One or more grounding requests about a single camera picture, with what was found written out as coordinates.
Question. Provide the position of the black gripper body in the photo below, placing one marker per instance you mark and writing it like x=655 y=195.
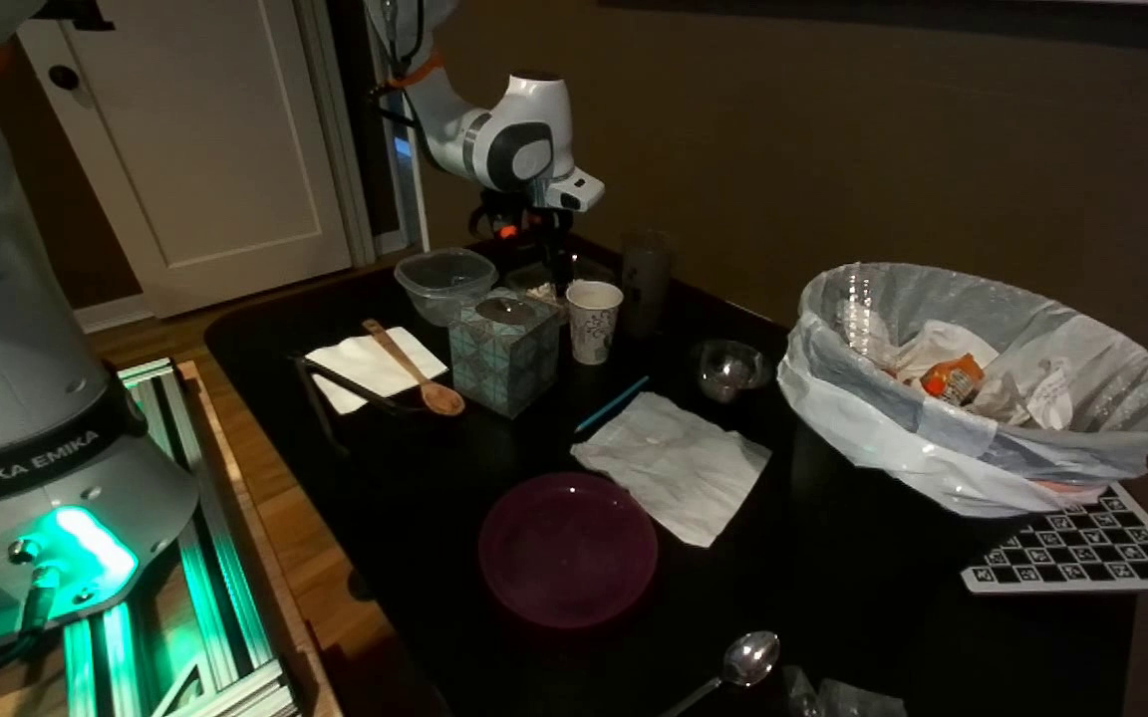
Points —
x=519 y=226

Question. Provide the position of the white paper towel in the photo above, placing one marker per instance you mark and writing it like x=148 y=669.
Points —
x=673 y=465

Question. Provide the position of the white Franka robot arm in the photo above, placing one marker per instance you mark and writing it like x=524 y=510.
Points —
x=16 y=373

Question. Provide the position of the trash bin with white bag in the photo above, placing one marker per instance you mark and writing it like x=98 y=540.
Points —
x=894 y=441

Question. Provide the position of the clear container with cereal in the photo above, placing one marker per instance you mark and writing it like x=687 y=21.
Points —
x=534 y=279

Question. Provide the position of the white paper cup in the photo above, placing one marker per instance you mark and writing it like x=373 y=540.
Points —
x=592 y=323

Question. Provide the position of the patterned tissue box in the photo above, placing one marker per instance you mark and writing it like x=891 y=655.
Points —
x=502 y=361

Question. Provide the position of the wooden spoon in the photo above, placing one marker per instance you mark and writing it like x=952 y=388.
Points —
x=439 y=394

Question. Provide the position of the thin teal pen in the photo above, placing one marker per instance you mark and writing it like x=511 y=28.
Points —
x=611 y=409

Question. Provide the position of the black tongs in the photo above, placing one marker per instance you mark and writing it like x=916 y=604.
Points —
x=341 y=384

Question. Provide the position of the small metal cup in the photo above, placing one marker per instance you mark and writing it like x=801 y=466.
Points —
x=729 y=373

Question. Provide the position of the white panel door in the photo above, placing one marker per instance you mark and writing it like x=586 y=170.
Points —
x=216 y=146

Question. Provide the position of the purple plastic plate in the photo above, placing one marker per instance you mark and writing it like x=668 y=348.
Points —
x=567 y=551

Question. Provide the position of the wooden board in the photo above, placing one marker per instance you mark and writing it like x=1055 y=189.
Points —
x=281 y=559

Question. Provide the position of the orange snack wrapper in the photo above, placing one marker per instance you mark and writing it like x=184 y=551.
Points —
x=952 y=378

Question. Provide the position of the metal spoon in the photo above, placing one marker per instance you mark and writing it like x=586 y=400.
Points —
x=752 y=660

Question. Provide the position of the crumpled white paper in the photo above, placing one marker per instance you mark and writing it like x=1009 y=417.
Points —
x=1035 y=390

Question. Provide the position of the clear plastic packet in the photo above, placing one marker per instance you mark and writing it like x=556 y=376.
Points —
x=854 y=700

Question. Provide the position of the black white checkerboard card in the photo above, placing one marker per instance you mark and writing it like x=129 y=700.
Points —
x=1085 y=551

